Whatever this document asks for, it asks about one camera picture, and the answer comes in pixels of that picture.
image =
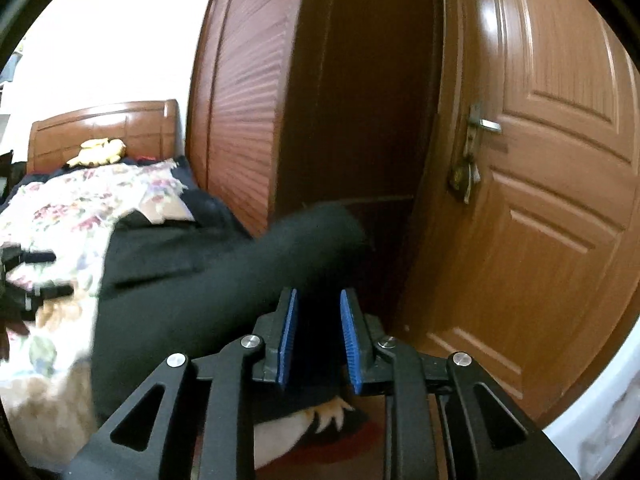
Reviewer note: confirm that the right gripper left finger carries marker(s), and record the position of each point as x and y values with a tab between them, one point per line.
192	418

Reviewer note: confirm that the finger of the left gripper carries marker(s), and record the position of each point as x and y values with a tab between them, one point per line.
45	292
13	256

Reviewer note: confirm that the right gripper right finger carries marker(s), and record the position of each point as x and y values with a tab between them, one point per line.
443	415

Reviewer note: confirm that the black double-breasted coat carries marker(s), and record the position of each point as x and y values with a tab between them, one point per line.
178	287

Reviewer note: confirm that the dark wooden chair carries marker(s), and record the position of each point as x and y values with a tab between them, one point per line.
10	174

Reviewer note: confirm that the floral bed blanket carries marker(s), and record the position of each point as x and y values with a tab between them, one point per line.
45	374

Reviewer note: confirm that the yellow plush toy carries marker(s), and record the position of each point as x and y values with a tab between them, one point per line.
98	152

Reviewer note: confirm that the wooden room door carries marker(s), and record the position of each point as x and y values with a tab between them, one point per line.
538	277

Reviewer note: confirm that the wooden bed headboard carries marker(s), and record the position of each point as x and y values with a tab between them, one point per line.
149	129

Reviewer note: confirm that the folded navy blue garment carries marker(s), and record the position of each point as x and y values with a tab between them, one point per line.
207	211

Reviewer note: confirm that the louvered wooden wardrobe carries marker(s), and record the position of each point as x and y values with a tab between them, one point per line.
296	103

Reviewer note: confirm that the metal door handle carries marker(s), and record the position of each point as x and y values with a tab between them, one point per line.
464	176

